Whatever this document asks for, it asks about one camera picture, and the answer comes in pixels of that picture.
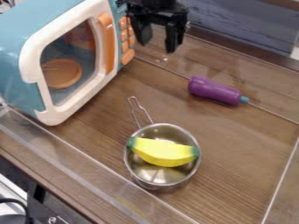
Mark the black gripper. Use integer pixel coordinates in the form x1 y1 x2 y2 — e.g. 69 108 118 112
126 0 190 53

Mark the black cable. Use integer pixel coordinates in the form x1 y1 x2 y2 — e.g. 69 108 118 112
0 198 33 224

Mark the clear acrylic barrier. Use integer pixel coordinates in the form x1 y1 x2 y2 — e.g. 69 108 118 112
0 99 199 224

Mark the yellow toy banana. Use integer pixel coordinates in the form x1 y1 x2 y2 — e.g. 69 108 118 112
126 136 200 167

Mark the silver pot with handle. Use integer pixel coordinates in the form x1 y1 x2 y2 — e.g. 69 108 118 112
124 96 202 192

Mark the blue toy microwave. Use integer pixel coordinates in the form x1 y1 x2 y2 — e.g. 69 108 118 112
0 0 135 126

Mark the purple toy eggplant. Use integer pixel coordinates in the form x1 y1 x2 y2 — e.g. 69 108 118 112
188 75 250 106

